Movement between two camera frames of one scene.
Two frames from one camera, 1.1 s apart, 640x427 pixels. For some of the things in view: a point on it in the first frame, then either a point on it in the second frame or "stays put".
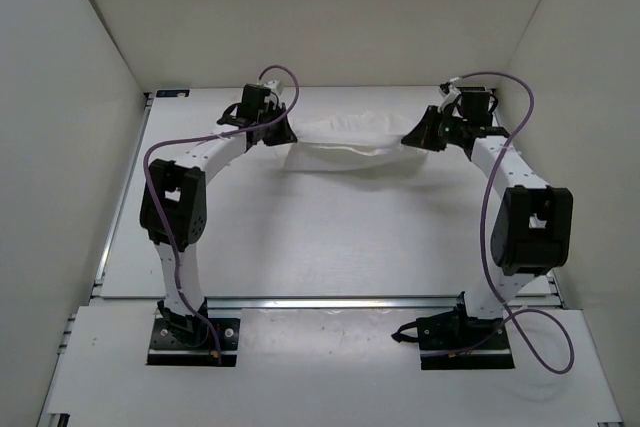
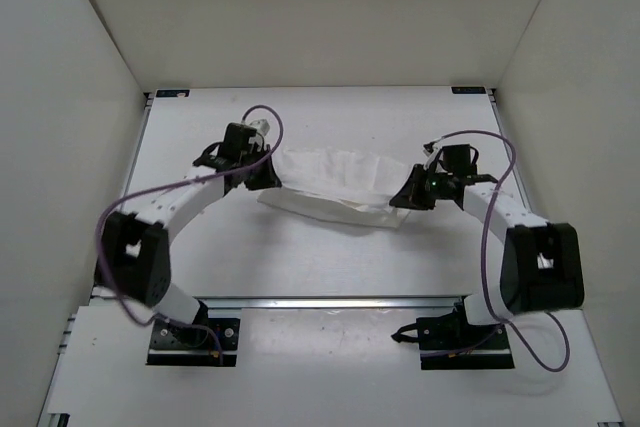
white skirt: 361,140 to 339,183
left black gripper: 284,136 to 268,179
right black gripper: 423,136 to 411,196
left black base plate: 178,339 stays put
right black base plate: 457,341 stays put
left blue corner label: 172,93 stays put
